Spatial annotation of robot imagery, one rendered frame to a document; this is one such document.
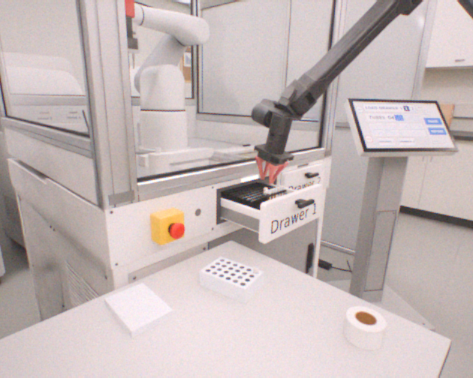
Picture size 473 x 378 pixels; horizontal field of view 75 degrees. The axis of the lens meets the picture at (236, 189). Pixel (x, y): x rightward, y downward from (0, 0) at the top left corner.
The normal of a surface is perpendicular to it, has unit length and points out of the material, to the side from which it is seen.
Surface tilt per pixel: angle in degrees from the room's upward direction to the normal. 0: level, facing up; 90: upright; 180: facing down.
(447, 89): 90
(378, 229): 90
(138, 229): 90
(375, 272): 90
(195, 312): 0
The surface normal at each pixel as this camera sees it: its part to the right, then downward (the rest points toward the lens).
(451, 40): -0.65, 0.20
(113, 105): 0.72, 0.21
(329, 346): 0.03, -0.96
